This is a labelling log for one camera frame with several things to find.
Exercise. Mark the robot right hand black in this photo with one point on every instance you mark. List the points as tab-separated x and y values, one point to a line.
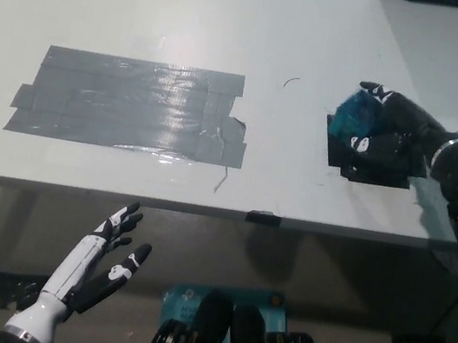
408	122

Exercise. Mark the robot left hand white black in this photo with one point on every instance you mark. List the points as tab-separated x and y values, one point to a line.
80	270

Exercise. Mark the black tape square patch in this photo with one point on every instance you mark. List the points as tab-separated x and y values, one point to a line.
379	177

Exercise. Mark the grey duct tape patch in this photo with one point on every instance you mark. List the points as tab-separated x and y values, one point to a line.
134	105

